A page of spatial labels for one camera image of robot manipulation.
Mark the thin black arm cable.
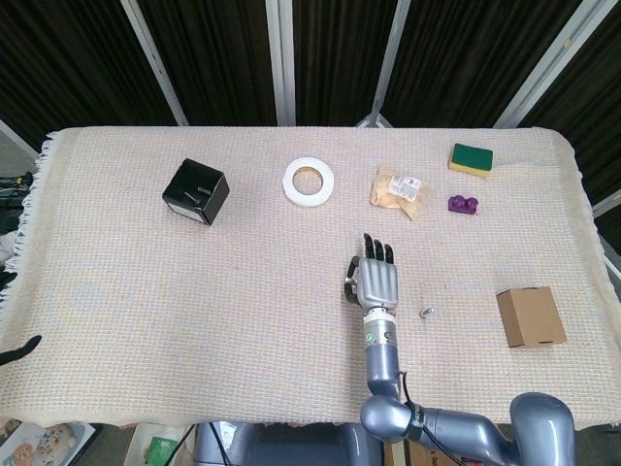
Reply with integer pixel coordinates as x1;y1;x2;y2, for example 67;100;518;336
397;370;423;428

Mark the colourful printed toy box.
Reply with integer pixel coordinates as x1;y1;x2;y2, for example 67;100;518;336
0;419;96;466

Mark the green printed card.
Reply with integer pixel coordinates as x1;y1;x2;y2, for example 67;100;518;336
145;435;179;462

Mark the black open cardboard box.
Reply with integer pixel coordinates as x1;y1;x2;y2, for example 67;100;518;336
161;157;230;228

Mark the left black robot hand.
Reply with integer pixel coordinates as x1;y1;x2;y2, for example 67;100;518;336
0;334;43;368

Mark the brown printed carton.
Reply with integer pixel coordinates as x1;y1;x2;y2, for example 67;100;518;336
405;436;462;466

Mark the purple plastic building block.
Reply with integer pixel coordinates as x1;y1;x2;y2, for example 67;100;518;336
446;194;481;216

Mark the grey robot torso base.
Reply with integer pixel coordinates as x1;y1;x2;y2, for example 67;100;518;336
193;420;384;466

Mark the small brown cardboard box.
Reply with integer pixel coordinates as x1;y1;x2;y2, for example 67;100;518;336
495;285;568;349

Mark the beige woven table cloth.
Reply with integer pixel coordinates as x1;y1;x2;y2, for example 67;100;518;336
0;125;621;431

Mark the grey metal frame post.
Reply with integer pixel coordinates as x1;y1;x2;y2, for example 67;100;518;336
264;0;297;126
119;0;189;127
601;254;621;292
356;0;413;128
0;117;40;164
591;187;621;219
493;0;603;130

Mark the clear bag of beige pieces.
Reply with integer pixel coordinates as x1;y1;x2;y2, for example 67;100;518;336
370;167;433;222

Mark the dark pleated curtain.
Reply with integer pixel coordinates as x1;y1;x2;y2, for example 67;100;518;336
0;0;621;229

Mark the white tape roll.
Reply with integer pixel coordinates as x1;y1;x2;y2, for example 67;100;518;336
282;156;336;209

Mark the green yellow sponge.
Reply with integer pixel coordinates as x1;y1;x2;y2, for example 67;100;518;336
447;142;495;180

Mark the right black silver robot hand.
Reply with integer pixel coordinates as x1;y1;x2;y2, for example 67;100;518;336
343;232;400;312

